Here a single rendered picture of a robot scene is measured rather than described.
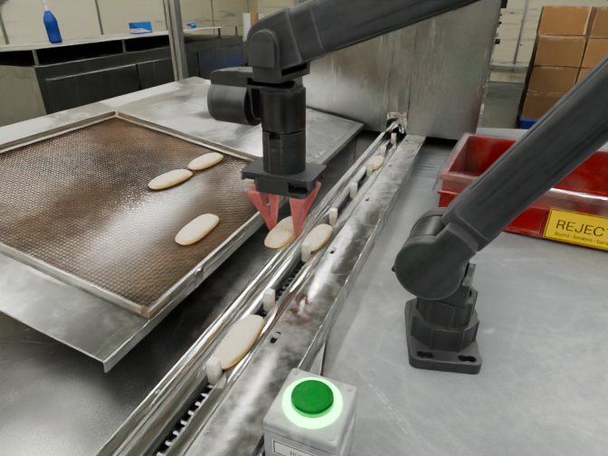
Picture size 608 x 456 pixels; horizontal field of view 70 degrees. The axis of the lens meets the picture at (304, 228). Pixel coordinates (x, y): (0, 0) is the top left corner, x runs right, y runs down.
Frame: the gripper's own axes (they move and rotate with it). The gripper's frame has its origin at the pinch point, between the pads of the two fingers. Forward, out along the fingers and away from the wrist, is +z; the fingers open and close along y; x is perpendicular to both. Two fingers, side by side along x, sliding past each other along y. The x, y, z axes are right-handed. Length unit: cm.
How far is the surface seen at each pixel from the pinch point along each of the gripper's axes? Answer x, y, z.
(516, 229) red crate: -33.0, -33.3, 9.8
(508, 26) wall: -710, -35, 11
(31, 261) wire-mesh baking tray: 19.9, 26.8, 0.7
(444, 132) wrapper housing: -80, -14, 5
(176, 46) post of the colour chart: -91, 84, -13
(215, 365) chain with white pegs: 21.6, -1.2, 6.2
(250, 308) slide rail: 9.4, 1.2, 8.2
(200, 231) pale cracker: 1.5, 13.8, 2.7
